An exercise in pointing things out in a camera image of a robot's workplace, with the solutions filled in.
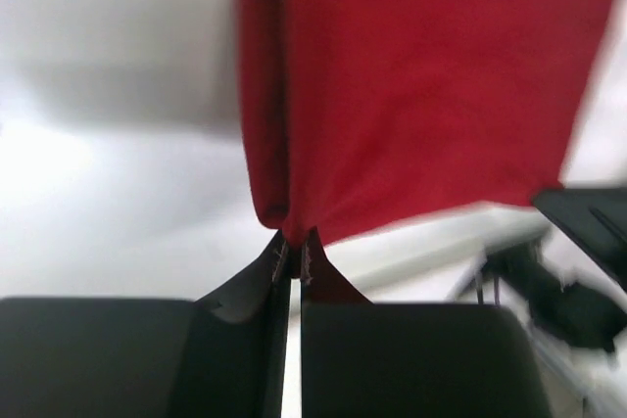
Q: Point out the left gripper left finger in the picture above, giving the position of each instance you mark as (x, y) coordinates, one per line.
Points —
(222, 355)

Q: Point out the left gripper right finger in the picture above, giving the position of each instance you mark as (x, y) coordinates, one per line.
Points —
(389, 360)

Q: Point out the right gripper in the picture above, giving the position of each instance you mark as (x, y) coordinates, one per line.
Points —
(570, 311)

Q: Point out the dark red t shirt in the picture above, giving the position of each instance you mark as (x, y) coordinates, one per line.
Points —
(360, 113)

